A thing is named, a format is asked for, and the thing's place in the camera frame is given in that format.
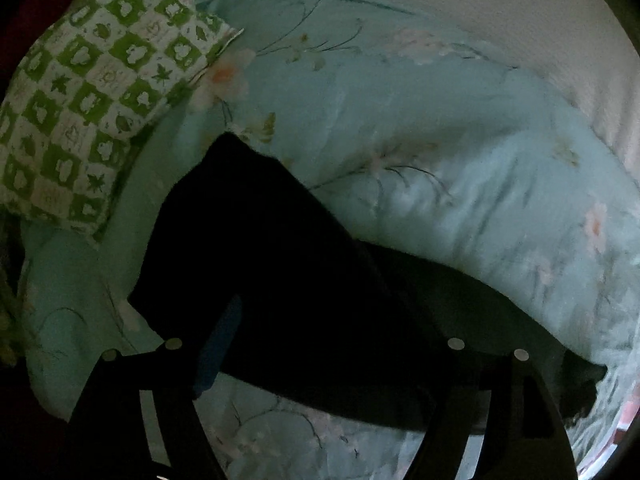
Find black pants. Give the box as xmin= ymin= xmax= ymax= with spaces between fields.
xmin=128 ymin=132 xmax=606 ymax=430

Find light blue floral quilt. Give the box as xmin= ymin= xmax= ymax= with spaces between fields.
xmin=23 ymin=0 xmax=639 ymax=479

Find white grey striped pillow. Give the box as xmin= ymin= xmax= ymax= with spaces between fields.
xmin=382 ymin=0 xmax=639 ymax=176

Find green white checkered pillow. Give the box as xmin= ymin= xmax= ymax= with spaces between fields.
xmin=1 ymin=0 xmax=238 ymax=243

